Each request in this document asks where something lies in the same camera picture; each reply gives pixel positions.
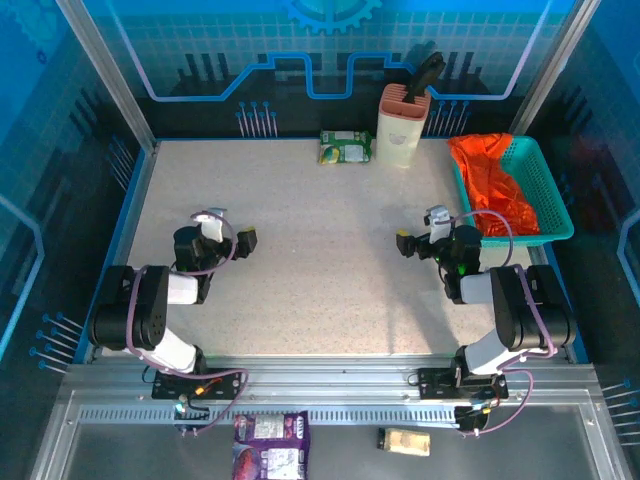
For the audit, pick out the orange t-shirt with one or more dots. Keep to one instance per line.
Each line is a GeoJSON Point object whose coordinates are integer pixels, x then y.
{"type": "Point", "coordinates": [490, 190]}

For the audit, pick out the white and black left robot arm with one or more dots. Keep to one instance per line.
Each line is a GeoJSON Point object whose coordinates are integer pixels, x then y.
{"type": "Point", "coordinates": [180, 290]}

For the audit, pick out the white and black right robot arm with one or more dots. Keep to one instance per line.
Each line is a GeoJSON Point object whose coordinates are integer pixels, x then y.
{"type": "Point", "coordinates": [475, 290]}

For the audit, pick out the teal plastic basket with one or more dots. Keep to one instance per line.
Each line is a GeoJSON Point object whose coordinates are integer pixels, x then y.
{"type": "Point", "coordinates": [545, 190]}

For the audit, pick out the cream knife block pink rim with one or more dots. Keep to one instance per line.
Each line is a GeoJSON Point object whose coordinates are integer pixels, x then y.
{"type": "Point", "coordinates": [400, 135]}

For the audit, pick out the green snack packet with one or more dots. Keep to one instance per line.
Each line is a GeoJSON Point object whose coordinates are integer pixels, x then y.
{"type": "Point", "coordinates": [345, 147]}

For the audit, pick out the small tan packet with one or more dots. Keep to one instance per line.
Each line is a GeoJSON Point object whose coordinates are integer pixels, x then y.
{"type": "Point", "coordinates": [405, 442]}

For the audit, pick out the purple snack packet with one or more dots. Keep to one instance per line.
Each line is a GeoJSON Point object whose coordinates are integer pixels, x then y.
{"type": "Point", "coordinates": [272, 445]}

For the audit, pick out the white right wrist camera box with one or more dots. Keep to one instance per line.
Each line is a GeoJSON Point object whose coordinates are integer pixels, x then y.
{"type": "Point", "coordinates": [440, 227]}

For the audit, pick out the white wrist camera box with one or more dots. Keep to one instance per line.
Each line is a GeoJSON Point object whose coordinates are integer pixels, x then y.
{"type": "Point", "coordinates": [214, 231]}
{"type": "Point", "coordinates": [440, 227]}

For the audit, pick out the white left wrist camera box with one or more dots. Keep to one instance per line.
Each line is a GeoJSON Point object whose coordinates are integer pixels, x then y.
{"type": "Point", "coordinates": [214, 231]}

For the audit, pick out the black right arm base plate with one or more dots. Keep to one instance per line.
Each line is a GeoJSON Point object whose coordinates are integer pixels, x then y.
{"type": "Point", "coordinates": [435, 382]}

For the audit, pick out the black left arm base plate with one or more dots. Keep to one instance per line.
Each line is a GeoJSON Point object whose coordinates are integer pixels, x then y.
{"type": "Point", "coordinates": [225, 385]}

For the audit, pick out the aluminium mounting rail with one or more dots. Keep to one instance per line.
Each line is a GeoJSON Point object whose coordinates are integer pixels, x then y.
{"type": "Point", "coordinates": [325, 380]}

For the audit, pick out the aluminium frame post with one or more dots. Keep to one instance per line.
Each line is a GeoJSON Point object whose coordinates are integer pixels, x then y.
{"type": "Point", "coordinates": [552, 65]}
{"type": "Point", "coordinates": [109, 75]}

